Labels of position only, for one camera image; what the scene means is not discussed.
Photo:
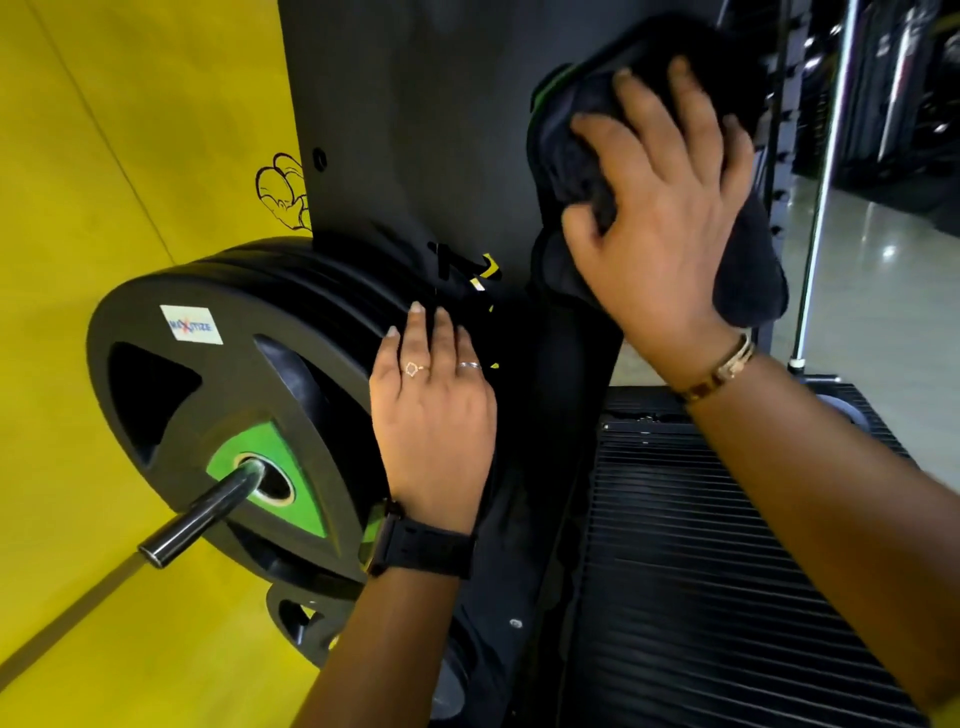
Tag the person's left hand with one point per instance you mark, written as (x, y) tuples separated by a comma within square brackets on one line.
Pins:
[(431, 435)]

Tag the person's right hand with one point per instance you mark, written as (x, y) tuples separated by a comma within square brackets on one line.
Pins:
[(667, 255)]

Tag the person's right middle finger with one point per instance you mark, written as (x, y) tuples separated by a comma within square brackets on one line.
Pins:
[(643, 120)]

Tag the person's right thumb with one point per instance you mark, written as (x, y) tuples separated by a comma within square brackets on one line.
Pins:
[(583, 229)]

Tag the person's left little finger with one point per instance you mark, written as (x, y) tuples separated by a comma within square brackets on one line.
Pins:
[(387, 356)]

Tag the person's left middle finger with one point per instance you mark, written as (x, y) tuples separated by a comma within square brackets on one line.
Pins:
[(444, 345)]

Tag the person's right little finger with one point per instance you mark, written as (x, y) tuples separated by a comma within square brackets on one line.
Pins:
[(739, 154)]

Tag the black cleaning cloth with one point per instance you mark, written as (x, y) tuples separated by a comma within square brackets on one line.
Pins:
[(750, 277)]

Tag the person's left forearm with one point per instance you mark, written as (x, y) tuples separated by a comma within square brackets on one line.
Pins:
[(382, 645)]

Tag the person's right forearm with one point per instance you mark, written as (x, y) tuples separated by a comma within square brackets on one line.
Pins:
[(825, 510)]

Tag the black weight storage rack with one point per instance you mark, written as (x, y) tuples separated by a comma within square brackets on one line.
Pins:
[(784, 112)]

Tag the chrome guide pole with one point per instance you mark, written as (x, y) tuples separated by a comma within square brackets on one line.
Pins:
[(825, 180)]

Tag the dark gym equipment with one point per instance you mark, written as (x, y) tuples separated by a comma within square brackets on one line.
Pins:
[(900, 97)]

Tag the black gym machine upright panel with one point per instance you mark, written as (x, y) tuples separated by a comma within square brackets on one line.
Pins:
[(420, 127)]

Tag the black smartwatch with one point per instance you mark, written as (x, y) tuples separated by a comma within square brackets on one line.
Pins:
[(424, 547)]

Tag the black weight plate white sticker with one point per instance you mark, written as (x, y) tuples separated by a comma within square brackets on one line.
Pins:
[(187, 390)]

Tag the steel plate holder bar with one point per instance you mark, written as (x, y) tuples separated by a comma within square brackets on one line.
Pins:
[(199, 514)]

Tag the black ribbed foot platform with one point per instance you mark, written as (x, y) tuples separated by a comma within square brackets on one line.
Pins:
[(712, 585)]

